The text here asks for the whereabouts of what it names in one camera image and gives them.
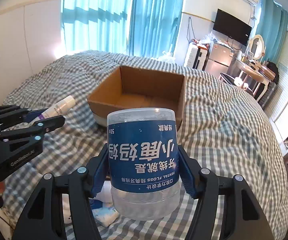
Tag blue white tissue pack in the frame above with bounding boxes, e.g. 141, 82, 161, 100
89, 194, 120, 228

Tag black wall television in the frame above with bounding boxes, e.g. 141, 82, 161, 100
213, 9, 252, 46

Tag silver mini fridge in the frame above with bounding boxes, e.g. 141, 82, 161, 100
203, 42, 234, 78

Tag dark seat vanity stool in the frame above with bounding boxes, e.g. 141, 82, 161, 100
219, 73, 249, 89

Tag teal window curtain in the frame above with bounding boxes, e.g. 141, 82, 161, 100
61, 0, 184, 59

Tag teal side curtain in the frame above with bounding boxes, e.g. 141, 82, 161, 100
256, 0, 288, 64

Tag white suitcase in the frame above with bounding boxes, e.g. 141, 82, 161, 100
184, 43, 207, 70

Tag grey checkered bed quilt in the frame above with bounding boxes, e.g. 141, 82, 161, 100
2, 50, 288, 239

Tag white purple cream tube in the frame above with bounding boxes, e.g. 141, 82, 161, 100
28, 95, 76, 126

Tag oval vanity mirror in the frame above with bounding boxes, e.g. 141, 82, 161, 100
246, 34, 266, 60

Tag blue label dental floss jar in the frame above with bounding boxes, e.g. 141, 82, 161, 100
107, 108, 180, 220

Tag open brown cardboard box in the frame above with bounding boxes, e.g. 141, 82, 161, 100
87, 66, 185, 128

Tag white dressing table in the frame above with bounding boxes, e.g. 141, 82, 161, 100
235, 59, 275, 102

